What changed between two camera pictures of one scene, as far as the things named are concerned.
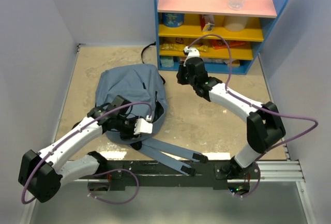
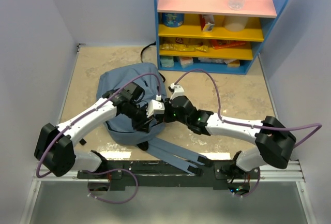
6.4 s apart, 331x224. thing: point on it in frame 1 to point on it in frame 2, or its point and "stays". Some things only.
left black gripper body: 126,127 to 138,115
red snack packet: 219,44 stays
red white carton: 207,22 stays
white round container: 235,23 stays
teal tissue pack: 167,61 stays
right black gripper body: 183,78 to 170,115
